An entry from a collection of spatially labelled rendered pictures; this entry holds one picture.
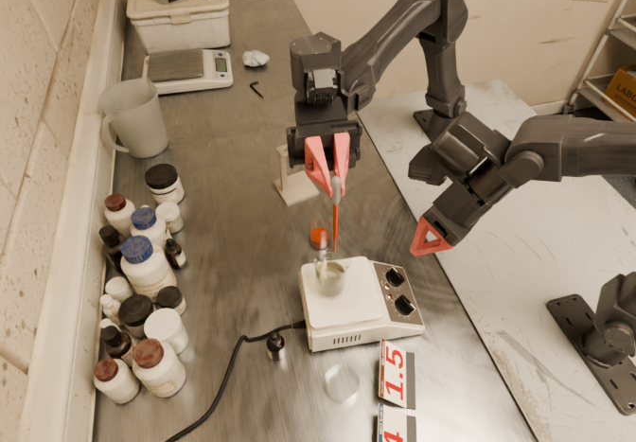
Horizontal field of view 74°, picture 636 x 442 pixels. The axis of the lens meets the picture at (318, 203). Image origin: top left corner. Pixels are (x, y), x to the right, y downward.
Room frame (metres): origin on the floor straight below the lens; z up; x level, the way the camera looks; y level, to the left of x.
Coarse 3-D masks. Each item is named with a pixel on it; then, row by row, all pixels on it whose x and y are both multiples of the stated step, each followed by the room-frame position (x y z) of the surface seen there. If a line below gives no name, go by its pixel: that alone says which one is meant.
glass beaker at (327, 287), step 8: (328, 248) 0.39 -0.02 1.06; (336, 248) 0.39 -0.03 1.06; (320, 256) 0.39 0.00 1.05; (328, 256) 0.39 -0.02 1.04; (336, 256) 0.39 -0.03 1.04; (344, 256) 0.38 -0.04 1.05; (344, 264) 0.38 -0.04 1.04; (344, 272) 0.36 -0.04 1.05; (320, 280) 0.35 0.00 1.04; (328, 280) 0.34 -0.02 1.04; (336, 280) 0.35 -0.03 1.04; (344, 280) 0.36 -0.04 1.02; (320, 288) 0.35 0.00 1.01; (328, 288) 0.34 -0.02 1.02; (336, 288) 0.35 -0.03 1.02; (328, 296) 0.34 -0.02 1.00; (336, 296) 0.35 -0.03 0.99
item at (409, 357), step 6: (408, 354) 0.29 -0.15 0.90; (414, 354) 0.29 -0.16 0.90; (408, 360) 0.28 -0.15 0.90; (414, 360) 0.28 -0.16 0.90; (408, 366) 0.27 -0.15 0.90; (414, 366) 0.27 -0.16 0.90; (408, 372) 0.26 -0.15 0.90; (414, 372) 0.26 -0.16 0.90; (408, 378) 0.25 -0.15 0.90; (414, 378) 0.25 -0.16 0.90; (408, 384) 0.24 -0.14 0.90; (414, 384) 0.24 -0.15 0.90; (408, 390) 0.23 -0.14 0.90; (414, 390) 0.23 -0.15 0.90; (384, 396) 0.21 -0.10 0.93; (408, 396) 0.22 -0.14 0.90; (414, 396) 0.22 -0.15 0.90; (390, 402) 0.21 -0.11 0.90; (396, 402) 0.21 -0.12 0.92; (408, 402) 0.21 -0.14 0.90; (414, 402) 0.21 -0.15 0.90; (408, 408) 0.20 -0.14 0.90; (414, 408) 0.20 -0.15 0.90
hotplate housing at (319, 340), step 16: (304, 304) 0.35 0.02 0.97; (384, 304) 0.35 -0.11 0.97; (304, 320) 0.33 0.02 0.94; (384, 320) 0.32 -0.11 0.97; (320, 336) 0.29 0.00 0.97; (336, 336) 0.30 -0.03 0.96; (352, 336) 0.30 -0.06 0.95; (368, 336) 0.30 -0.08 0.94; (384, 336) 0.31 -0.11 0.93; (400, 336) 0.31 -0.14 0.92
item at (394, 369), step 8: (392, 352) 0.28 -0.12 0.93; (400, 352) 0.29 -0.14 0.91; (392, 360) 0.27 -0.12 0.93; (400, 360) 0.28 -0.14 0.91; (384, 368) 0.25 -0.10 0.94; (392, 368) 0.26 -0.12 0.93; (400, 368) 0.26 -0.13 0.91; (384, 376) 0.24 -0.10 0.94; (392, 376) 0.24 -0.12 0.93; (400, 376) 0.25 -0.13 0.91; (384, 384) 0.23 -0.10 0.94; (392, 384) 0.23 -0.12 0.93; (400, 384) 0.24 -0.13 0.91; (384, 392) 0.22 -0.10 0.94; (392, 392) 0.22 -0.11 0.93; (400, 392) 0.22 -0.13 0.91; (400, 400) 0.21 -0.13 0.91
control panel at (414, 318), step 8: (376, 264) 0.43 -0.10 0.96; (384, 264) 0.44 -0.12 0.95; (376, 272) 0.41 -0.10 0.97; (384, 272) 0.42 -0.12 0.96; (400, 272) 0.43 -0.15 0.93; (384, 280) 0.40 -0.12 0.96; (384, 288) 0.38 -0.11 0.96; (392, 288) 0.39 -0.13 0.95; (400, 288) 0.39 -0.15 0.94; (408, 288) 0.40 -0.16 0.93; (384, 296) 0.36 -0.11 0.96; (408, 296) 0.38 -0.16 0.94; (392, 304) 0.35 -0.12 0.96; (392, 312) 0.33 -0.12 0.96; (416, 312) 0.35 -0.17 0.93; (392, 320) 0.32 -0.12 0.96; (400, 320) 0.32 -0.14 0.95; (408, 320) 0.33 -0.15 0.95; (416, 320) 0.33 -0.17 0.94
